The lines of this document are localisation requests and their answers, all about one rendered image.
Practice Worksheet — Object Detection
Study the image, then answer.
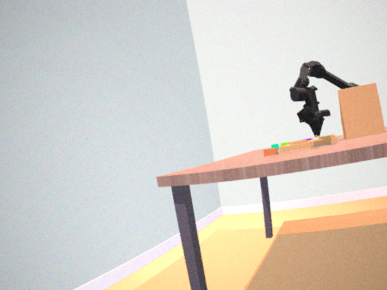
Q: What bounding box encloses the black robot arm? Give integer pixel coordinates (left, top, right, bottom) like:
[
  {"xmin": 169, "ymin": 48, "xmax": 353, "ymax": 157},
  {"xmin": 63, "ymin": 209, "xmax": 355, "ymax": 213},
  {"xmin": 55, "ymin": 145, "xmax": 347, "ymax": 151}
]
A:
[{"xmin": 289, "ymin": 60, "xmax": 359, "ymax": 119}]

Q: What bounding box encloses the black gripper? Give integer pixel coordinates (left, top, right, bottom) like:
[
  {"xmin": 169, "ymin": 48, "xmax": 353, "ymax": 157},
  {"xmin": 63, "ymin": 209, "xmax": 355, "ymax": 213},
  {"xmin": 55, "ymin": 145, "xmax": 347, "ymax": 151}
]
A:
[{"xmin": 299, "ymin": 99, "xmax": 331, "ymax": 136}]

